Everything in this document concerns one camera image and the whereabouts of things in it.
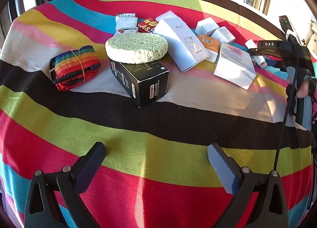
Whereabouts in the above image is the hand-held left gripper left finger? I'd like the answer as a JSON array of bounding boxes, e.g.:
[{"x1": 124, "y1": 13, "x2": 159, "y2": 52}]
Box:
[{"x1": 24, "y1": 141, "x2": 107, "y2": 228}]

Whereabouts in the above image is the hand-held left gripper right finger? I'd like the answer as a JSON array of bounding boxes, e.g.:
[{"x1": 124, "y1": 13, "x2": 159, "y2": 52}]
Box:
[{"x1": 207, "y1": 142, "x2": 289, "y2": 228}]

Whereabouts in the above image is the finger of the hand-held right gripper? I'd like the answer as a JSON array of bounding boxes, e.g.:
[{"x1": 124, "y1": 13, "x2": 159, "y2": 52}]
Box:
[{"x1": 248, "y1": 47, "x2": 267, "y2": 57}]

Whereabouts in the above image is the small white tube box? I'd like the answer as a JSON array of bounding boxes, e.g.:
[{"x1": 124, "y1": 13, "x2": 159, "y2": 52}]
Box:
[{"x1": 245, "y1": 39, "x2": 267, "y2": 68}]

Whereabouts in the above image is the orange tissue packet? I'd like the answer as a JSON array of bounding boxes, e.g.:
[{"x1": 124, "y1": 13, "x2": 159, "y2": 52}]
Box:
[{"x1": 197, "y1": 34, "x2": 221, "y2": 63}]

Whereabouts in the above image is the tall white box gold print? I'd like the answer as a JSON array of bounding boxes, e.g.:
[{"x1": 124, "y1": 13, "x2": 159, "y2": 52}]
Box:
[{"x1": 154, "y1": 18, "x2": 210, "y2": 73}]

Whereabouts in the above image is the rainbow strap roll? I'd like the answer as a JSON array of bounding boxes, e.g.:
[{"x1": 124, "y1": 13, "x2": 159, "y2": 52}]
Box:
[{"x1": 50, "y1": 45, "x2": 102, "y2": 91}]

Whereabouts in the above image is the black cardboard box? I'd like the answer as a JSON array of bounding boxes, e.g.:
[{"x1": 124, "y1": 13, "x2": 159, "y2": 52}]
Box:
[{"x1": 109, "y1": 58, "x2": 170, "y2": 108}]

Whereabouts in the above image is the red tissue packet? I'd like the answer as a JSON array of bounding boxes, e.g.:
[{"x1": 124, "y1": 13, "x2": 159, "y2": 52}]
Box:
[{"x1": 138, "y1": 18, "x2": 159, "y2": 33}]

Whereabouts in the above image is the round green sponge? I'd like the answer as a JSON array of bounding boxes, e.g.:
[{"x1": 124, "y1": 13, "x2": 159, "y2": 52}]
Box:
[{"x1": 105, "y1": 32, "x2": 169, "y2": 64}]

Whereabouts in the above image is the white printed packet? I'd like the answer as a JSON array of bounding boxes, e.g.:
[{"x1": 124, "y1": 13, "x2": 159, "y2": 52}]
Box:
[{"x1": 115, "y1": 13, "x2": 138, "y2": 33}]

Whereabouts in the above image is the person's right hand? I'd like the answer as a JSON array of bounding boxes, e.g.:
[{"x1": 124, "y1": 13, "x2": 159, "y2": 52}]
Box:
[{"x1": 296, "y1": 77, "x2": 317, "y2": 99}]

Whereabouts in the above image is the striped colourful tablecloth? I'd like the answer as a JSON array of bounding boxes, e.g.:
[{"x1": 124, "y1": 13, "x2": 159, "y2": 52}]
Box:
[{"x1": 0, "y1": 0, "x2": 317, "y2": 228}]

